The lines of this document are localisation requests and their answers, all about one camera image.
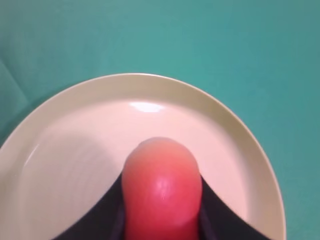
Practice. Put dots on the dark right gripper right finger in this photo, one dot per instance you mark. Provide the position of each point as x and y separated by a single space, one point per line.
216 220

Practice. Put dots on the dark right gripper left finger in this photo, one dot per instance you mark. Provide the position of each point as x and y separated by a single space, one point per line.
104 221

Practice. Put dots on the reddish yellow bread bun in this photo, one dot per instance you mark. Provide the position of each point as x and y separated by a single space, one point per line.
162 189

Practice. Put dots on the yellow plastic plate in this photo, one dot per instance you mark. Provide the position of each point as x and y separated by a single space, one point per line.
66 154

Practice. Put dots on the green table cloth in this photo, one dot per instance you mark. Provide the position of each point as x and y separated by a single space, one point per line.
261 58

